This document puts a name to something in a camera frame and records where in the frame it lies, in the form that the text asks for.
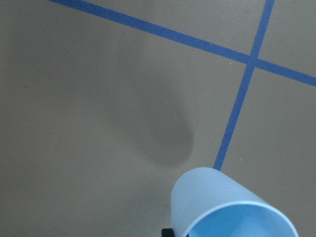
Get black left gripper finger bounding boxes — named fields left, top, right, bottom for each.
left=161, top=228, right=174, bottom=237

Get light blue cup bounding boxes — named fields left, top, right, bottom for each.
left=170, top=167, right=298, bottom=237

